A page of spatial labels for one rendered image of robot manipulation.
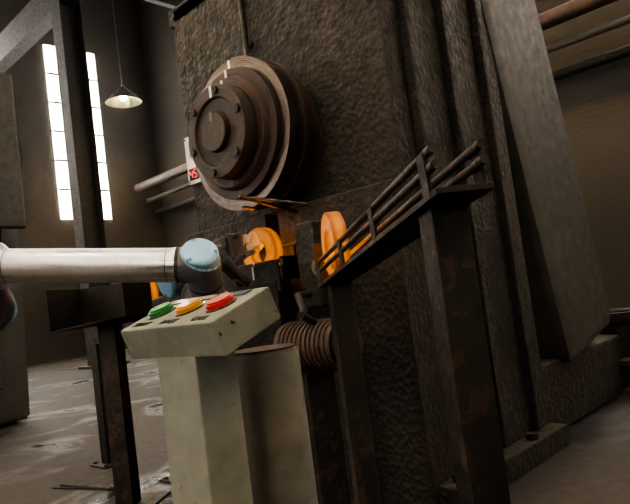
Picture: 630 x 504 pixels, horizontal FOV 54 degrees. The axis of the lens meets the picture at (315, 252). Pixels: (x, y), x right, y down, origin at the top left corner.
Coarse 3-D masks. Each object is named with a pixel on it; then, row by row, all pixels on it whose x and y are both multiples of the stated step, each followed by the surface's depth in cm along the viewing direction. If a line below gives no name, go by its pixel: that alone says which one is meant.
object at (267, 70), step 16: (224, 64) 194; (240, 64) 189; (256, 64) 184; (272, 80) 179; (288, 80) 183; (288, 96) 178; (288, 112) 175; (288, 128) 175; (288, 144) 176; (288, 160) 179; (272, 176) 181; (288, 176) 183; (208, 192) 203; (256, 192) 186; (272, 192) 185; (240, 208) 192
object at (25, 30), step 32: (32, 0) 912; (64, 0) 847; (32, 32) 926; (64, 32) 853; (0, 64) 1022; (64, 64) 837; (64, 96) 841; (64, 128) 845; (96, 160) 848; (96, 192) 852; (96, 224) 848
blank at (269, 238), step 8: (256, 232) 191; (264, 232) 188; (272, 232) 188; (264, 240) 188; (272, 240) 186; (280, 240) 188; (272, 248) 186; (280, 248) 187; (256, 256) 194; (272, 256) 186
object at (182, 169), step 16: (576, 0) 642; (592, 0) 630; (608, 0) 623; (544, 16) 665; (560, 16) 654; (576, 16) 650; (592, 32) 655; (560, 48) 682; (624, 48) 651; (576, 64) 686; (592, 64) 674; (160, 176) 1199; (176, 176) 1172; (160, 208) 1287; (176, 208) 1249
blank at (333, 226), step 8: (328, 216) 140; (336, 216) 140; (328, 224) 140; (336, 224) 138; (344, 224) 138; (328, 232) 141; (336, 232) 137; (344, 232) 137; (328, 240) 147; (336, 240) 136; (328, 248) 147; (344, 256) 137; (336, 264) 138; (328, 272) 147
